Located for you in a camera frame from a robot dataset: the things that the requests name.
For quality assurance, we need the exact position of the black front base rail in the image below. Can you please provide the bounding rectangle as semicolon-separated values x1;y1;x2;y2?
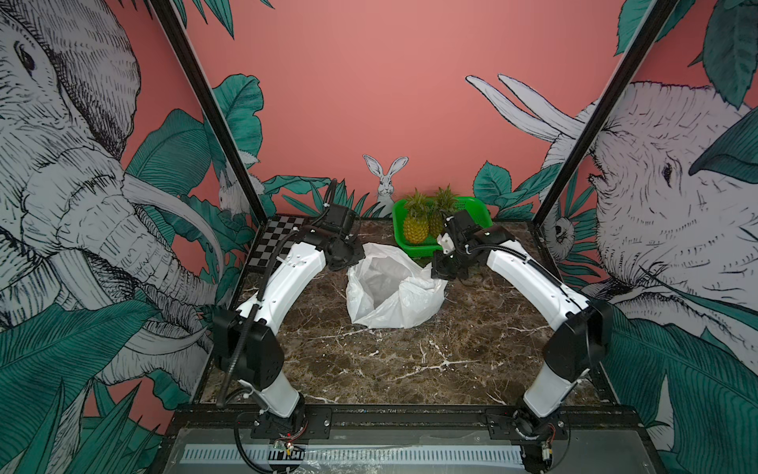
167;404;644;444

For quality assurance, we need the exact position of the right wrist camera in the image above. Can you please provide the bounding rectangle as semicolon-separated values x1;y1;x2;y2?
443;211;483;250

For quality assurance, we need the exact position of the white plastic bag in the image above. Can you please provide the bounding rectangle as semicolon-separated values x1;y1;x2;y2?
345;243;447;329

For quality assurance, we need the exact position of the left black frame post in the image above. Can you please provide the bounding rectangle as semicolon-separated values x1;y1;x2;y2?
149;0;268;224

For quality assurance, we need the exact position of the white ruler strip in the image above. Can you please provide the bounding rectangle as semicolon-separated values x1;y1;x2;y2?
178;443;526;468

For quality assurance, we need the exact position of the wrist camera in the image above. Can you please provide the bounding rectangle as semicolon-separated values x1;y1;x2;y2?
443;211;483;250
314;203;357;237

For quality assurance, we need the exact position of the green plastic basket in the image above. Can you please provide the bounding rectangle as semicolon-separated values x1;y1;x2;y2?
392;197;493;259

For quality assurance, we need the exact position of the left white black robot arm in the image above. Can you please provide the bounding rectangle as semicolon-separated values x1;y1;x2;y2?
212;226;365;435

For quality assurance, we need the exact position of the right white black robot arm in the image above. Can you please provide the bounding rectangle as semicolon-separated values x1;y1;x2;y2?
432;226;613;440

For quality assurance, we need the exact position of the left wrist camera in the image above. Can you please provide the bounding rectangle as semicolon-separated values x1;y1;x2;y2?
314;203;357;237

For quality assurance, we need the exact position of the black white checkerboard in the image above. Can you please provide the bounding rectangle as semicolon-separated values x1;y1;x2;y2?
247;214;308;274

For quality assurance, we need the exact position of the yellow pineapple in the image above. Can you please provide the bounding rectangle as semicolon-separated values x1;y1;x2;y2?
403;190;430;245

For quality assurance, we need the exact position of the black frame post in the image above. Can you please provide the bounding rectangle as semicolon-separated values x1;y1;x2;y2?
531;0;678;227
149;0;268;224

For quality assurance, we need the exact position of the right black frame post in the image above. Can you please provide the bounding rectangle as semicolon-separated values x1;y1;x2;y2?
531;0;678;227

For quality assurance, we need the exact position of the green pineapple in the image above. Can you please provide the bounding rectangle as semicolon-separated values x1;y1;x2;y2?
428;186;458;239

